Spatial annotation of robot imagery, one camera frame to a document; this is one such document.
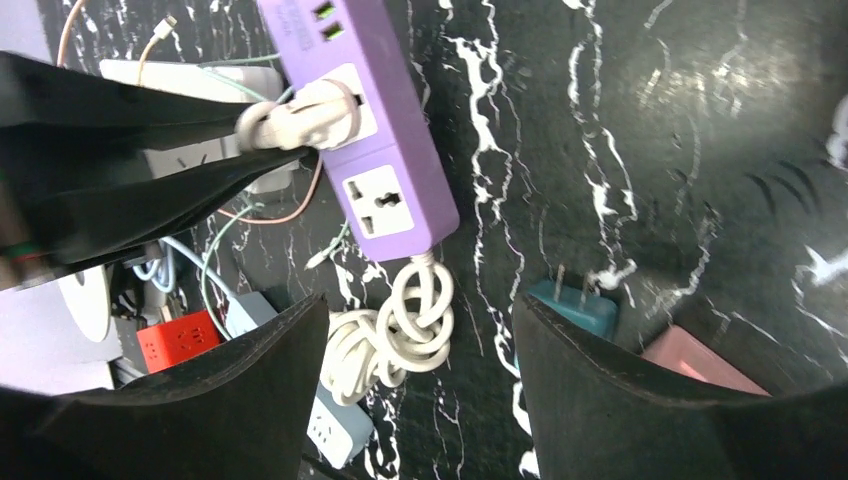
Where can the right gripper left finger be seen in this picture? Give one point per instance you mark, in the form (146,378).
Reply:
(237,411)

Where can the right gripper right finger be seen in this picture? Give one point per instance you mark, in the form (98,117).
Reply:
(597,411)

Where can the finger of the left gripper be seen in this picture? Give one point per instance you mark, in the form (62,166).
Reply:
(97,224)
(42,103)

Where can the blue power strip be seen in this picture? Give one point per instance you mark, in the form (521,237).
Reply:
(339,433)

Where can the pink cube socket adapter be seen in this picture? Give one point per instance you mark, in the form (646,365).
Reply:
(679,351)

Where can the red cube socket adapter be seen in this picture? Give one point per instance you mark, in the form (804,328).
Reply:
(170,343)

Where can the purple cube socket adapter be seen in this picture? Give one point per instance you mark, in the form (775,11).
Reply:
(359,108)

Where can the teal charger plug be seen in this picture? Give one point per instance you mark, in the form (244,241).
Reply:
(592,312)

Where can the white filament spool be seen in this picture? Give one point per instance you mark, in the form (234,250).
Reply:
(87,298)

